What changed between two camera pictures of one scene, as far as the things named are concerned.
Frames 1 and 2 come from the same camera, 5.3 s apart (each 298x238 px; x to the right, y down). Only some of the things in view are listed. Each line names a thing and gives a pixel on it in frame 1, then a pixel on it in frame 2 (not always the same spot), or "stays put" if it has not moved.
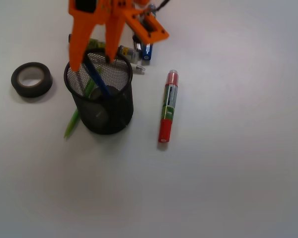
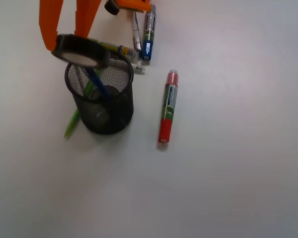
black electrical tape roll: [32, 91] to [81, 50]
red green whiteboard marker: [169, 104] stays put
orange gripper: [85, 15] to [86, 11]
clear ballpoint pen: [137, 69] stays put
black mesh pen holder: [102, 90] stays put
